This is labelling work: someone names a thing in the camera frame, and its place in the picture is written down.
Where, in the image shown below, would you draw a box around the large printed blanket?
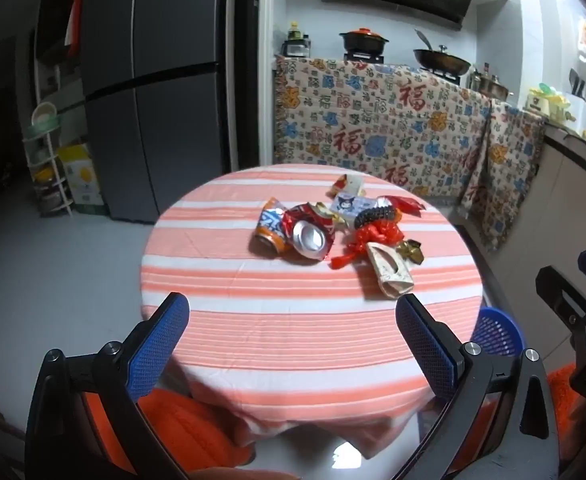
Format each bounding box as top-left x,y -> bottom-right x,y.
273,55 -> 494,206

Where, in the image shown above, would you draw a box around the striped pink white tablecloth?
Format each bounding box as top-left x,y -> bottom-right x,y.
140,163 -> 485,461

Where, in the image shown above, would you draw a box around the white tiered storage rack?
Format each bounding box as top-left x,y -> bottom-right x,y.
22,102 -> 74,218

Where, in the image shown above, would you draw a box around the white cartoon snack packet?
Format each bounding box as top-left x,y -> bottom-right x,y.
332,191 -> 381,226

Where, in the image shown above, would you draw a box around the steel cooking pot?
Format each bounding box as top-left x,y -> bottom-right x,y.
468,72 -> 510,101

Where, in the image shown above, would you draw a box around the red foil wrapper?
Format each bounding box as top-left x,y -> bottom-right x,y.
378,195 -> 426,218

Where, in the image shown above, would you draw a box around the gold foil wrapper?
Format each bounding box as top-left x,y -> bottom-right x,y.
395,240 -> 425,264

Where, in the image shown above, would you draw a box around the crushed red drink can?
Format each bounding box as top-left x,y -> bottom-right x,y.
280,202 -> 336,262

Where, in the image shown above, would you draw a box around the narrow printed blanket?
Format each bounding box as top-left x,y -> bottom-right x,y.
460,100 -> 546,253

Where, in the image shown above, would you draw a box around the dark grey refrigerator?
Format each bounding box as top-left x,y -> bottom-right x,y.
80,0 -> 234,223

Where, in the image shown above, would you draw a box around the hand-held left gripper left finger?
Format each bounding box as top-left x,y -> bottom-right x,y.
23,291 -> 194,480

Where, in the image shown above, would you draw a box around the black clay pot orange lid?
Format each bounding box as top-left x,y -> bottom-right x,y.
339,27 -> 389,56

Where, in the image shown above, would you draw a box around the yellow cardboard box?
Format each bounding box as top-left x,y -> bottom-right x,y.
58,144 -> 106,213

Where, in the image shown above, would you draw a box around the small white red packet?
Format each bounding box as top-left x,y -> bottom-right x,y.
328,173 -> 365,198

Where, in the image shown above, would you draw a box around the kitchen counter cabinet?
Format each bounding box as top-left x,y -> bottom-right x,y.
543,125 -> 586,271

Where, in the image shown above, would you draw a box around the beige paper carton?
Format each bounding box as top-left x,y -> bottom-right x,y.
365,241 -> 416,298

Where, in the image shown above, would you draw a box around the red plastic ribbon bow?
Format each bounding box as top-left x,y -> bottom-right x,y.
330,222 -> 404,268

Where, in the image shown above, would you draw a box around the orange fleece trousers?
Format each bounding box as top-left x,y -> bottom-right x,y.
80,365 -> 586,480

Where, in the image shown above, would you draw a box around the knife holder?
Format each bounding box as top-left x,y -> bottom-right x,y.
568,67 -> 586,106

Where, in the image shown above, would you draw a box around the green yellow plastic container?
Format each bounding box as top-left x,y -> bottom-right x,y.
526,84 -> 571,121

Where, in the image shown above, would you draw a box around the crushed orange drink can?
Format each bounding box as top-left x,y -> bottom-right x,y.
253,197 -> 294,256

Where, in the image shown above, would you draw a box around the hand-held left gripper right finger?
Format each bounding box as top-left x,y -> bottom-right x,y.
394,293 -> 560,480

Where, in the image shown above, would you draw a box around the black wok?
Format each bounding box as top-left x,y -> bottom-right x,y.
413,45 -> 472,75

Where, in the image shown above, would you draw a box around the cream plastic bowl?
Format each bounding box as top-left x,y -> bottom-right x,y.
32,102 -> 58,127

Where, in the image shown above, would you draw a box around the black knitted cloth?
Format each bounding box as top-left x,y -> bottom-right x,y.
353,205 -> 401,231

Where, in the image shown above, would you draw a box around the small black kitchen appliance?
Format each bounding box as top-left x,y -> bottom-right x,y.
280,37 -> 314,58

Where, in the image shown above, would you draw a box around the blue mesh basket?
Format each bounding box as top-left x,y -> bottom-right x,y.
470,306 -> 525,361

